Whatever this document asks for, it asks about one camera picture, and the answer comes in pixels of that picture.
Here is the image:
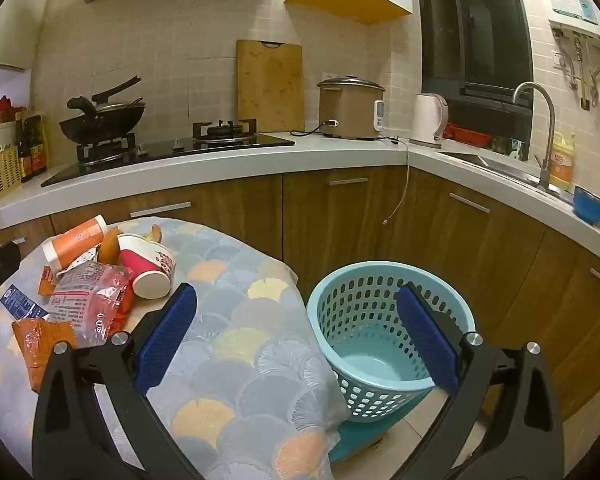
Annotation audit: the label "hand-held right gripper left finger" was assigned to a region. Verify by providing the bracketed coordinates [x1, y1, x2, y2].
[32, 282, 216, 480]

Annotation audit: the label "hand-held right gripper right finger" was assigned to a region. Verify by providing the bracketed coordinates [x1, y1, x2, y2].
[394, 282, 565, 480]

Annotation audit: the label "blue and white packet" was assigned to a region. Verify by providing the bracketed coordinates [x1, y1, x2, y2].
[0, 284, 48, 321]

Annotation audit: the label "red paper cup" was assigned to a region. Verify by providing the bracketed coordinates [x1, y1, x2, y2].
[116, 232, 176, 300]

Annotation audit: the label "light blue plastic basket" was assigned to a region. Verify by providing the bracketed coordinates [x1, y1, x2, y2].
[307, 261, 477, 423]

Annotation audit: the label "red snack packet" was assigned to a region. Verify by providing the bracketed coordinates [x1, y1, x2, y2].
[47, 262, 137, 348]

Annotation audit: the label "orange snack packet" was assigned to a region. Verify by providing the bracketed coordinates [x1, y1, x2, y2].
[11, 317, 78, 393]

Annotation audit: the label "scale-patterned tablecloth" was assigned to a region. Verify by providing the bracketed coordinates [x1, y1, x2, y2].
[0, 217, 351, 480]

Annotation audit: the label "yellow plastic basket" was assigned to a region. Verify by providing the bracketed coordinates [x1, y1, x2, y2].
[0, 145, 23, 198]

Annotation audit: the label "dark sauce bottles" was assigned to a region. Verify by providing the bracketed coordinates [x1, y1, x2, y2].
[17, 114, 48, 183]

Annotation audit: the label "wooden base cabinet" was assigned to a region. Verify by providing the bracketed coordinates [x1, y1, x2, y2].
[0, 165, 600, 421]

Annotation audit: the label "black wok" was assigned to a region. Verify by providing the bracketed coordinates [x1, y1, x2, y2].
[59, 76, 147, 143]

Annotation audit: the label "steel sink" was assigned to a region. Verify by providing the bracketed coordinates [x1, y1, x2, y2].
[437, 150, 543, 183]

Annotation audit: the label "black gas stove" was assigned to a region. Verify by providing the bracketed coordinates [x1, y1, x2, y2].
[41, 119, 297, 188]

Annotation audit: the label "red container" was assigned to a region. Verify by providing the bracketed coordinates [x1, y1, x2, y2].
[442, 122, 493, 146]

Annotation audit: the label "blue bowl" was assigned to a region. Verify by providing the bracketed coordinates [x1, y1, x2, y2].
[572, 185, 600, 223]

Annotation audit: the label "white electric kettle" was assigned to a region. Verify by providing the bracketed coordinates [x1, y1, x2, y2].
[410, 92, 450, 149]

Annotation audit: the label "yellow detergent bottle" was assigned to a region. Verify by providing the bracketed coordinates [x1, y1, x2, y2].
[550, 131, 577, 192]

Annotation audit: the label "brown rice cooker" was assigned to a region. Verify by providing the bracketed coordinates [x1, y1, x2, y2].
[317, 75, 385, 141]

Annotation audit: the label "metal faucet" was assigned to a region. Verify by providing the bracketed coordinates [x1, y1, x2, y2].
[512, 81, 557, 192]

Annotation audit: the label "wooden cutting board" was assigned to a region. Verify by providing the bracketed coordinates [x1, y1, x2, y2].
[236, 39, 306, 133]

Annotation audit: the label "dark window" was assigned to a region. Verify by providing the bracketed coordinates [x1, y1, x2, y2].
[414, 0, 535, 108]

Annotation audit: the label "dangling thin cable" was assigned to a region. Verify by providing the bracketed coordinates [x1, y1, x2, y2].
[382, 135, 411, 225]

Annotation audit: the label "black power cord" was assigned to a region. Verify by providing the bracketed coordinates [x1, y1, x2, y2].
[290, 120, 341, 137]

